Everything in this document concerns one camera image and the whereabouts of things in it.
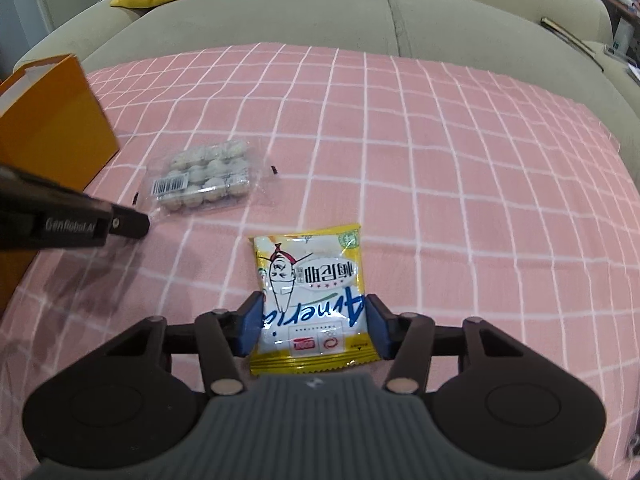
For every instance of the dark slim book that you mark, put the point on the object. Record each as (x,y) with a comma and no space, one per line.
(565,32)

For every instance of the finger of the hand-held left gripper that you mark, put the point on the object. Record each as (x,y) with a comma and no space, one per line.
(130,225)

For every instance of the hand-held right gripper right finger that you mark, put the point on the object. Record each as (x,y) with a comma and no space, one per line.
(377,327)

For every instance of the yellow and white snack packet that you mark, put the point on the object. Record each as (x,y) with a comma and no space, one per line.
(310,280)

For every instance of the beige sofa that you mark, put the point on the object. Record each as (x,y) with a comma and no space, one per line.
(450,30)

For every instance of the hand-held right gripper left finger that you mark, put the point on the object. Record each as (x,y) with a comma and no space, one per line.
(250,325)

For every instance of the clear tray of round snacks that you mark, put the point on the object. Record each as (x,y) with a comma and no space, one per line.
(210,175)

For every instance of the cluttered shelf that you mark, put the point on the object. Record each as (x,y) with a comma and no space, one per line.
(617,2)

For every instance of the pink checked blanket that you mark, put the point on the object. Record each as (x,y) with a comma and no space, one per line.
(450,160)

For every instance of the orange cardboard box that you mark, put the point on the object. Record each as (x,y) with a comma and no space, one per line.
(55,125)

